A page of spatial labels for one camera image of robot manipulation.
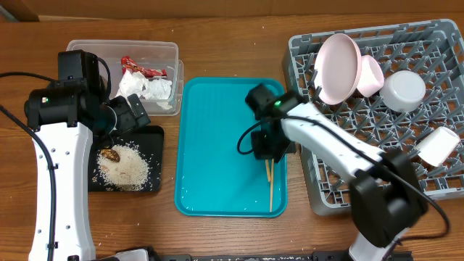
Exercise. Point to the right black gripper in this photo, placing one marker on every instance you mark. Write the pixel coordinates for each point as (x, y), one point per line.
(261, 151)

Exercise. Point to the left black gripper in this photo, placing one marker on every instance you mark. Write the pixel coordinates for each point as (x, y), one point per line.
(129, 121)

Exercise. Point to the wooden chopstick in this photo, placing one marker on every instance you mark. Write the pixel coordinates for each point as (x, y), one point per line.
(272, 162)
(267, 167)

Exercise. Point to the white napkin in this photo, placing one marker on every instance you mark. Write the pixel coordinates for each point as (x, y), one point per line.
(137, 83)

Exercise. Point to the brown food scrap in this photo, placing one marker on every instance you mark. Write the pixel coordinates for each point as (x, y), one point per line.
(110, 154)

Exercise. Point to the red snack wrapper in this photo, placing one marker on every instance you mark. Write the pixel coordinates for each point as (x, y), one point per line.
(131, 66)

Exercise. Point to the pile of rice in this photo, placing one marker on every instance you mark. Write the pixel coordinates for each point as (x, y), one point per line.
(130, 173)

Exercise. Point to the large white plate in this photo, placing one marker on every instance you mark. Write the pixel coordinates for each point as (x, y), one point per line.
(338, 65)

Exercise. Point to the pink small bowl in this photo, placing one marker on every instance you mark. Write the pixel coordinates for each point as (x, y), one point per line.
(371, 77)

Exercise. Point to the grey-green bowl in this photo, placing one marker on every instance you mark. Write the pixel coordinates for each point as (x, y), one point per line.
(403, 91)

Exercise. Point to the white cup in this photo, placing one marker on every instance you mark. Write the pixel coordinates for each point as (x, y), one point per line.
(437, 146)

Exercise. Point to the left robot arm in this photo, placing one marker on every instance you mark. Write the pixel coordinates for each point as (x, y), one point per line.
(64, 118)

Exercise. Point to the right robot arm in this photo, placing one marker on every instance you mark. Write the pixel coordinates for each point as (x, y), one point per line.
(385, 195)

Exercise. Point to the grey dishwasher rack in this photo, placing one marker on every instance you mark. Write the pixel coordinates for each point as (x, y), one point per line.
(434, 50)

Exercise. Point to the black plastic tray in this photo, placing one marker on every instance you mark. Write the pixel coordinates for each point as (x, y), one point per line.
(150, 140)

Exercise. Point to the clear plastic bin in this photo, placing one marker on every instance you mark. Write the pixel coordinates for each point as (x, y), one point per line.
(149, 54)

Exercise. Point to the teal serving tray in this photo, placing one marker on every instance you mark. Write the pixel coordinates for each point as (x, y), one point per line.
(213, 176)

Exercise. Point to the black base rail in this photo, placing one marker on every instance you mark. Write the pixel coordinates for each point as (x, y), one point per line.
(315, 256)

